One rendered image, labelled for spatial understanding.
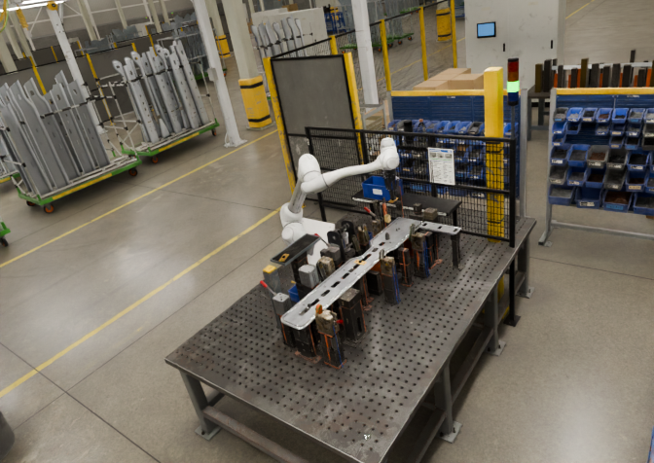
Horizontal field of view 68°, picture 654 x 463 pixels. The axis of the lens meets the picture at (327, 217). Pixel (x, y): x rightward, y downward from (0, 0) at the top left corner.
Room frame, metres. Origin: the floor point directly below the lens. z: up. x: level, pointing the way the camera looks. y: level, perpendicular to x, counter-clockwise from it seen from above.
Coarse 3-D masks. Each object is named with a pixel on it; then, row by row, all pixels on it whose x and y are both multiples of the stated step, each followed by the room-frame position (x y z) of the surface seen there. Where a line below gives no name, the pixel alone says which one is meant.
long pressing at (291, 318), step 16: (400, 224) 3.16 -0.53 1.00; (416, 224) 3.12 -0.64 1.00; (384, 240) 2.96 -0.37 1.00; (400, 240) 2.92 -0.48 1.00; (336, 272) 2.67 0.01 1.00; (352, 272) 2.63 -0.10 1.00; (320, 288) 2.52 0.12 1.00; (336, 288) 2.49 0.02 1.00; (288, 320) 2.26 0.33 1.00; (304, 320) 2.23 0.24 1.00
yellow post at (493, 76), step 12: (492, 72) 3.16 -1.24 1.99; (492, 84) 3.16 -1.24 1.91; (492, 96) 3.16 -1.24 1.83; (492, 108) 3.16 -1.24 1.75; (492, 120) 3.16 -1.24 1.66; (492, 132) 3.16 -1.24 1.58; (492, 168) 3.16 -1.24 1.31; (492, 180) 3.16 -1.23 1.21; (492, 204) 3.17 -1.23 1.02; (492, 216) 3.17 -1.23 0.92; (492, 228) 3.17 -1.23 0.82; (492, 240) 3.17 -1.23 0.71
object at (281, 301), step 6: (282, 294) 2.45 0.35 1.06; (276, 300) 2.40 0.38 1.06; (282, 300) 2.39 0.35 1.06; (288, 300) 2.40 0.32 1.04; (276, 306) 2.41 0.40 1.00; (282, 306) 2.37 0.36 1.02; (288, 306) 2.40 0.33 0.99; (276, 312) 2.42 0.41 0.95; (282, 312) 2.38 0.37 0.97; (282, 324) 2.41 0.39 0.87; (282, 330) 2.41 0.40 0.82; (288, 330) 2.38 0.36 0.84; (288, 336) 2.39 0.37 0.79; (288, 342) 2.40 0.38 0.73; (294, 342) 2.38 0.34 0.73; (294, 348) 2.36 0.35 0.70
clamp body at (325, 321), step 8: (328, 312) 2.18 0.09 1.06; (320, 320) 2.16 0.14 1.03; (328, 320) 2.12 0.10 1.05; (336, 320) 2.16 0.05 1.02; (320, 328) 2.17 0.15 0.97; (328, 328) 2.13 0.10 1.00; (336, 328) 2.15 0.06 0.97; (320, 336) 2.19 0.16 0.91; (328, 336) 2.13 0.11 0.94; (336, 336) 2.16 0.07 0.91; (328, 344) 2.16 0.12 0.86; (336, 344) 2.15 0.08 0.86; (328, 352) 2.16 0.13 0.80; (336, 352) 2.14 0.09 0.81; (328, 360) 2.17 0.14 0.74; (336, 360) 2.12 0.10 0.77; (344, 360) 2.16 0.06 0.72; (336, 368) 2.13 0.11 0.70
